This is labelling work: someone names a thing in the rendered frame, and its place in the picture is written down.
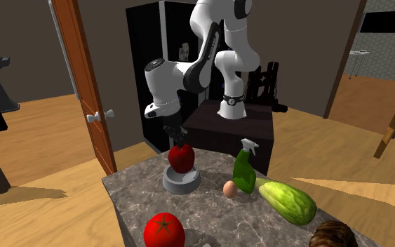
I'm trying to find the green zucchini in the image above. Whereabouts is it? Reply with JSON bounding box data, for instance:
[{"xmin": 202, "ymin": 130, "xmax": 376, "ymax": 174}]
[{"xmin": 254, "ymin": 177, "xmax": 318, "ymax": 226}]

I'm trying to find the dark robot stand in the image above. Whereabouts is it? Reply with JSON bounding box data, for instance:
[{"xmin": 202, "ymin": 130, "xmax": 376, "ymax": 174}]
[{"xmin": 182, "ymin": 99, "xmax": 275, "ymax": 176}]

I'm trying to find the orange wooden door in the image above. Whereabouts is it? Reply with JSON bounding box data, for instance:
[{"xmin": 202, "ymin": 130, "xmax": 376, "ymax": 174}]
[{"xmin": 48, "ymin": 0, "xmax": 118, "ymax": 176}]

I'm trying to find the black wall television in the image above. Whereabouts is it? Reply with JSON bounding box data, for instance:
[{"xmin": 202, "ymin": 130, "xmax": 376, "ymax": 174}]
[{"xmin": 359, "ymin": 9, "xmax": 395, "ymax": 34}]

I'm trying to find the grey bowl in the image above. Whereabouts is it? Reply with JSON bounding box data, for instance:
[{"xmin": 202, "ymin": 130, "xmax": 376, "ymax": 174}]
[{"xmin": 162, "ymin": 165, "xmax": 202, "ymax": 196}]

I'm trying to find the brown egg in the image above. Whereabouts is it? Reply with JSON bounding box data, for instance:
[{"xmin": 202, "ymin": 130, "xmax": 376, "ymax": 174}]
[{"xmin": 222, "ymin": 180, "xmax": 239, "ymax": 199}]

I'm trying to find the green spray bottle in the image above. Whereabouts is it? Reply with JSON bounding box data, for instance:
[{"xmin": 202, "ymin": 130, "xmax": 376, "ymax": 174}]
[{"xmin": 232, "ymin": 138, "xmax": 260, "ymax": 196}]

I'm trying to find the black chair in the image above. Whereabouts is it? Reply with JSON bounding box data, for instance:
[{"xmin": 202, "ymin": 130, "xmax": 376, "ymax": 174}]
[{"xmin": 244, "ymin": 61, "xmax": 289, "ymax": 114}]

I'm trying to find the small white table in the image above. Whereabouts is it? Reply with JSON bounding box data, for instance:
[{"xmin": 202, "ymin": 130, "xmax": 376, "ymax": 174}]
[{"xmin": 349, "ymin": 48, "xmax": 371, "ymax": 81}]

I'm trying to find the red tomato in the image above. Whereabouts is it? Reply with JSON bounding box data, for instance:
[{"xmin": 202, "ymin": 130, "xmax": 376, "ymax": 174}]
[{"xmin": 143, "ymin": 212, "xmax": 187, "ymax": 247}]

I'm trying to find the red apple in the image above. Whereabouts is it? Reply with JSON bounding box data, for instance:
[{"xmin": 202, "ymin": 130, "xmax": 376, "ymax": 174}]
[{"xmin": 168, "ymin": 143, "xmax": 196, "ymax": 174}]

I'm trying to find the brown lumpy object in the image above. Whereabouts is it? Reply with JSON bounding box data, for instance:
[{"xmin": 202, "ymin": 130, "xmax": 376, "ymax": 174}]
[{"xmin": 308, "ymin": 220, "xmax": 359, "ymax": 247}]

